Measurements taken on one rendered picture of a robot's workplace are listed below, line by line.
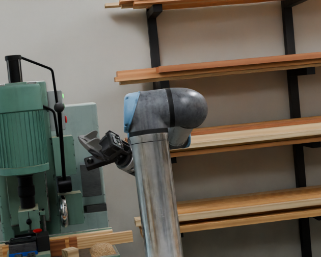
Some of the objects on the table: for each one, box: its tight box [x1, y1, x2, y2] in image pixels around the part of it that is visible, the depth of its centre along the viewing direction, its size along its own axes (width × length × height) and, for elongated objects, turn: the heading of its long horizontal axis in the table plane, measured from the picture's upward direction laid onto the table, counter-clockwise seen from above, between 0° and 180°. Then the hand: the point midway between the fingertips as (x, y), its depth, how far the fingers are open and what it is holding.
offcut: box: [62, 247, 79, 257], centre depth 217 cm, size 4×4×4 cm
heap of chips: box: [89, 243, 117, 257], centre depth 224 cm, size 8×12×3 cm
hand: (79, 139), depth 218 cm, fingers closed
